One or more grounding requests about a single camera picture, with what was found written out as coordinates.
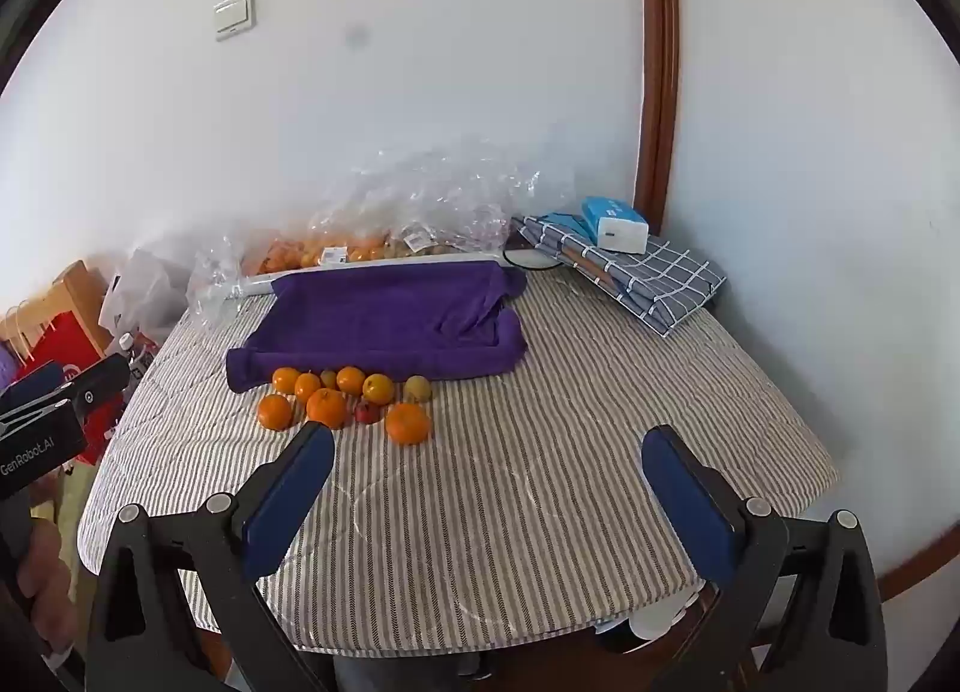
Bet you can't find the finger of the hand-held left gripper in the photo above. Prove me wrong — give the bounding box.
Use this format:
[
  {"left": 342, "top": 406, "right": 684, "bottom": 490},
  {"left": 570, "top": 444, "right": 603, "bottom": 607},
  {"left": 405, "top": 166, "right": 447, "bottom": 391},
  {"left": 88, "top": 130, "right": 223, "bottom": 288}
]
[
  {"left": 0, "top": 360, "right": 68, "bottom": 414},
  {"left": 66, "top": 353, "right": 132, "bottom": 414}
]

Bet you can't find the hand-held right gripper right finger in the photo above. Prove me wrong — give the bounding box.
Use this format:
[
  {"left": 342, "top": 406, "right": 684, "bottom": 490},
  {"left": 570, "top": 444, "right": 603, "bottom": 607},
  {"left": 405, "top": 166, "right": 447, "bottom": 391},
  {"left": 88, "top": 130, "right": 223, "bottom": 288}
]
[{"left": 641, "top": 426, "right": 890, "bottom": 692}]

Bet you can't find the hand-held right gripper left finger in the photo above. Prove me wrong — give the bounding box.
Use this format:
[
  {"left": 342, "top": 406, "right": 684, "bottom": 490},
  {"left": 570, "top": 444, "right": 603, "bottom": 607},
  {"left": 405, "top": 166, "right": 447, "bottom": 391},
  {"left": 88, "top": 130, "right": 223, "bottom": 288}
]
[{"left": 86, "top": 422, "right": 336, "bottom": 692}]

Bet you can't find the large orange mandarin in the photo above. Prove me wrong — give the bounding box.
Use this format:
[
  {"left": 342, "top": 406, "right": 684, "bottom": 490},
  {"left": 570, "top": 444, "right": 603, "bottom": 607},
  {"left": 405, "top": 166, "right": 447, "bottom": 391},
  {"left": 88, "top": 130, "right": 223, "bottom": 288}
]
[{"left": 385, "top": 402, "right": 434, "bottom": 447}]

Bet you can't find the white tray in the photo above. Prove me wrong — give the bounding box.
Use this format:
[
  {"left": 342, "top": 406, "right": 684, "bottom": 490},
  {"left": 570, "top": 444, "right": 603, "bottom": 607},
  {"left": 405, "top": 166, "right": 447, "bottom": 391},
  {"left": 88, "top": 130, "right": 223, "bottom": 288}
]
[{"left": 217, "top": 253, "right": 505, "bottom": 303}]

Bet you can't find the person's left forearm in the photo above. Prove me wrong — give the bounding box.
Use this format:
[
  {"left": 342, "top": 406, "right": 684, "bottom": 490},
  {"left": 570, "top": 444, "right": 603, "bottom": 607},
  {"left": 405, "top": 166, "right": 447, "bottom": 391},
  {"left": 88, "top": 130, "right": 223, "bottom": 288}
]
[{"left": 0, "top": 572, "right": 85, "bottom": 692}]

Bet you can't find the person's left hand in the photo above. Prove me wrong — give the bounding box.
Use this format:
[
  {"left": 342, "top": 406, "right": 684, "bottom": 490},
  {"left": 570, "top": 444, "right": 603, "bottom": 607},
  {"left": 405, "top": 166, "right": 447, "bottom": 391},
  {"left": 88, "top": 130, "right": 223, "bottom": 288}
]
[{"left": 15, "top": 516, "right": 80, "bottom": 659}]

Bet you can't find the red paper bag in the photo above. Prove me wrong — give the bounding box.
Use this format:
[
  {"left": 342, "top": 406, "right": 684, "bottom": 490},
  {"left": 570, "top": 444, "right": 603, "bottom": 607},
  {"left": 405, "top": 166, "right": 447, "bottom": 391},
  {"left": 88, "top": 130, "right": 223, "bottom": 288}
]
[{"left": 11, "top": 309, "right": 127, "bottom": 468}]

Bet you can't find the small bottle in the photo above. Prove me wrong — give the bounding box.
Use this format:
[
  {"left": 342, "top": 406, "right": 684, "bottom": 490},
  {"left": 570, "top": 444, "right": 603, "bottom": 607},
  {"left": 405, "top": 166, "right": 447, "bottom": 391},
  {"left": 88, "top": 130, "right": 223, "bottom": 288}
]
[{"left": 118, "top": 333, "right": 156, "bottom": 379}]

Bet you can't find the cardboard box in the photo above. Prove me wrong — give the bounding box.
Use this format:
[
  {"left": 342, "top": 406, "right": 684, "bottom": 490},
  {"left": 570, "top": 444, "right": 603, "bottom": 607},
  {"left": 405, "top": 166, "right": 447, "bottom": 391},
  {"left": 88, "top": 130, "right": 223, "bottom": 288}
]
[{"left": 49, "top": 260, "right": 113, "bottom": 355}]

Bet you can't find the white plastic bag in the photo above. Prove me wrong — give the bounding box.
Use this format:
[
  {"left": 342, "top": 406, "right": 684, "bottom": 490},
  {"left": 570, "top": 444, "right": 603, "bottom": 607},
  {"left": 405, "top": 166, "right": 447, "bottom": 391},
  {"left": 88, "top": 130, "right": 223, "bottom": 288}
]
[{"left": 97, "top": 249, "right": 190, "bottom": 355}]

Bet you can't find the striped quilted table cloth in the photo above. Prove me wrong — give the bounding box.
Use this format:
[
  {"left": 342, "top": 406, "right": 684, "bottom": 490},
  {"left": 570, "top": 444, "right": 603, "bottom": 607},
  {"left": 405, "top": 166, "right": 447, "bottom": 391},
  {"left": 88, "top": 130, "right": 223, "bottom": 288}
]
[{"left": 77, "top": 253, "right": 839, "bottom": 655}]

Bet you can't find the purple towel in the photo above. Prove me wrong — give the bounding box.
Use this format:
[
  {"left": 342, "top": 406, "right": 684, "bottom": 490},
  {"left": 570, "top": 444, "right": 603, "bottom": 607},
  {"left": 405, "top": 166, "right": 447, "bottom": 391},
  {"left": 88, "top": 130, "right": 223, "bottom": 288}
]
[{"left": 225, "top": 259, "right": 530, "bottom": 394}]

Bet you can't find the clear bag of oranges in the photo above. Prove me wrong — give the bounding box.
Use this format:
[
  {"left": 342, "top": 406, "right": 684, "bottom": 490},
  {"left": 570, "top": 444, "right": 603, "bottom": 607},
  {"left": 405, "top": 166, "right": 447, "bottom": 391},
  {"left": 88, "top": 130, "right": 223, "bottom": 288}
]
[
  {"left": 304, "top": 197, "right": 392, "bottom": 269},
  {"left": 187, "top": 227, "right": 312, "bottom": 322}
]

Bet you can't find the folded grey checked cloth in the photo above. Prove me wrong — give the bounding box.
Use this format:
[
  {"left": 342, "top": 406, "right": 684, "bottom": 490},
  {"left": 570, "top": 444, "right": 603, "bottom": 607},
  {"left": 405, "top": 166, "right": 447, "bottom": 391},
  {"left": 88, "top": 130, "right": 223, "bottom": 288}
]
[{"left": 512, "top": 212, "right": 728, "bottom": 339}]

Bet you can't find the blue and white tissue pack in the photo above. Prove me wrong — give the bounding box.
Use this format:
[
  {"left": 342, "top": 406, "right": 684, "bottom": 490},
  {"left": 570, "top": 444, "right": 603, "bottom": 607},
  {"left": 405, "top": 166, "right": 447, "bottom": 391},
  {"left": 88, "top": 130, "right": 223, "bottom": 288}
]
[{"left": 581, "top": 197, "right": 650, "bottom": 255}]

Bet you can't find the black-rimmed round dish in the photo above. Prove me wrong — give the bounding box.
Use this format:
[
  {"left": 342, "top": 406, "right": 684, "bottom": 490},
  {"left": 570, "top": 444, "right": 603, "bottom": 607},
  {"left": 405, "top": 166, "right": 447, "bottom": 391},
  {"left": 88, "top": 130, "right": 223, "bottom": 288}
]
[{"left": 501, "top": 248, "right": 565, "bottom": 271}]

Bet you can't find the clear bag of yellow fruit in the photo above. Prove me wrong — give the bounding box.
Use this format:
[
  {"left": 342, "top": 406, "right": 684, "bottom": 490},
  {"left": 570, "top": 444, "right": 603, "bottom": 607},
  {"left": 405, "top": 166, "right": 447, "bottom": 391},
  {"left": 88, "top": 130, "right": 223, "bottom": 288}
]
[{"left": 352, "top": 137, "right": 578, "bottom": 264}]

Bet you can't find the white light switch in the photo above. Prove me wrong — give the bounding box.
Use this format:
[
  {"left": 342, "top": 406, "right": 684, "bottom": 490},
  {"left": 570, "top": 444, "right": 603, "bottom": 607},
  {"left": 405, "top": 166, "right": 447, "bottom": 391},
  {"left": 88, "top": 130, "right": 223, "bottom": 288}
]
[{"left": 213, "top": 0, "right": 256, "bottom": 42}]

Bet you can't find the brown wooden door frame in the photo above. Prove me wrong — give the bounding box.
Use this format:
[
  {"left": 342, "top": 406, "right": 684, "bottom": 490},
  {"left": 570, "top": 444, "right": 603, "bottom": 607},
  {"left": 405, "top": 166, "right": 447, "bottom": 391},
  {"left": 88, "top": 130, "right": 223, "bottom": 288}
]
[{"left": 632, "top": 0, "right": 681, "bottom": 232}]

